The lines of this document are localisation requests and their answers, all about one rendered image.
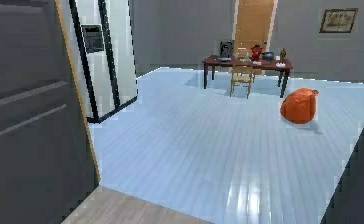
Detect framed wall picture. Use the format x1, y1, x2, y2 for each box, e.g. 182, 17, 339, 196
319, 7, 359, 34

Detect black fridge handle bar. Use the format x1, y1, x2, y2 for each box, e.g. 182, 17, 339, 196
68, 0, 100, 122
97, 0, 121, 108

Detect white fridge with black trim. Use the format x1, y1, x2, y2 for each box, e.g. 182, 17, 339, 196
58, 0, 139, 124

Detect light wooden chair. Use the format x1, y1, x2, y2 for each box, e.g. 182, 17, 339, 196
229, 48, 257, 100

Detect dark red wooden table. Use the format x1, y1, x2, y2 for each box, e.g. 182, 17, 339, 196
201, 54, 295, 99

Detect red kettle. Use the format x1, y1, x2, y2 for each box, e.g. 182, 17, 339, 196
250, 44, 264, 62

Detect light wooden room door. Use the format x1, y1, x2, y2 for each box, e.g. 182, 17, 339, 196
232, 0, 279, 54

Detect orange bean bag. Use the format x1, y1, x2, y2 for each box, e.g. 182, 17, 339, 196
279, 87, 320, 125

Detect dark grey counter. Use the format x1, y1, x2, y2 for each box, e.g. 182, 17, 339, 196
319, 105, 364, 224

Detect black coffee machine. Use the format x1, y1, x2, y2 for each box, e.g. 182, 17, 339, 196
217, 40, 235, 63

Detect dark grey cupboard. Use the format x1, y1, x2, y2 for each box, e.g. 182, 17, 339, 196
0, 0, 102, 224

